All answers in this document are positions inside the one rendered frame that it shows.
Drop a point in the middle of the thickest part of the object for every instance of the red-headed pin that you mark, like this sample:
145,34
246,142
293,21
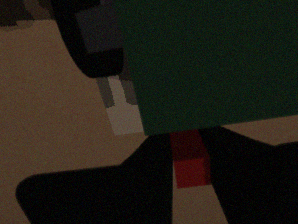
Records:
191,159

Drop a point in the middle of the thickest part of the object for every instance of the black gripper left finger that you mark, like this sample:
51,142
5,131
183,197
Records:
139,190

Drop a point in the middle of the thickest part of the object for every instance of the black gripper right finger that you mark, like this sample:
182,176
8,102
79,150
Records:
255,182

